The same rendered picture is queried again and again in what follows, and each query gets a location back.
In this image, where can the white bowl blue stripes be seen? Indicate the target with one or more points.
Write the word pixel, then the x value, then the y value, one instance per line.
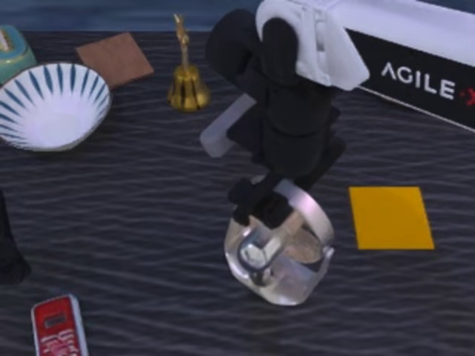
pixel 52 111

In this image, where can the red mobile phone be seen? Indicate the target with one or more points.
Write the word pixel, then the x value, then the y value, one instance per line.
pixel 59 328

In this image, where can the black object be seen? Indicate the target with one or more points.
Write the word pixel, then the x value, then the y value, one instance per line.
pixel 9 252

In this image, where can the yellow square card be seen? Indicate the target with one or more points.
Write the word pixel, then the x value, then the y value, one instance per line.
pixel 392 219

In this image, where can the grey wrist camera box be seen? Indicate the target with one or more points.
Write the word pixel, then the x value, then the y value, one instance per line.
pixel 219 135

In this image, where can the teal box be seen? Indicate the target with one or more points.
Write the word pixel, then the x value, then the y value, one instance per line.
pixel 15 55

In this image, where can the gold hand bell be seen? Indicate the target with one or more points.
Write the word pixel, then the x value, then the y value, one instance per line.
pixel 188 87

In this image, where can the brown square coaster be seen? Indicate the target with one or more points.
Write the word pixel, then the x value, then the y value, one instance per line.
pixel 115 59

